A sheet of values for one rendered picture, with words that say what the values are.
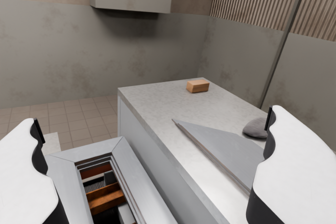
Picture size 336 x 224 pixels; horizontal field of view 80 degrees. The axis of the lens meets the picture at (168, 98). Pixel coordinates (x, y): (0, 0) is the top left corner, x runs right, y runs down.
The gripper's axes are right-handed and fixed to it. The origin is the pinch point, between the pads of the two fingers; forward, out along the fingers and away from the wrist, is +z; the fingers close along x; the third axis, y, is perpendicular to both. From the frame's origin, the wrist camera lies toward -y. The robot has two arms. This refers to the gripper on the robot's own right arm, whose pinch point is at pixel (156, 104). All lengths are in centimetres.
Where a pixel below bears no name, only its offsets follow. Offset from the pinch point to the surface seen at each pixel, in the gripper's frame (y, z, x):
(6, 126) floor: 123, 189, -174
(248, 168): 42, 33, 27
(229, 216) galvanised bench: 43.2, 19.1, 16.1
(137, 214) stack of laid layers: 60, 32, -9
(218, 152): 41, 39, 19
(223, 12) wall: 21, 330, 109
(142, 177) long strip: 58, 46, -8
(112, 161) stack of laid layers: 59, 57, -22
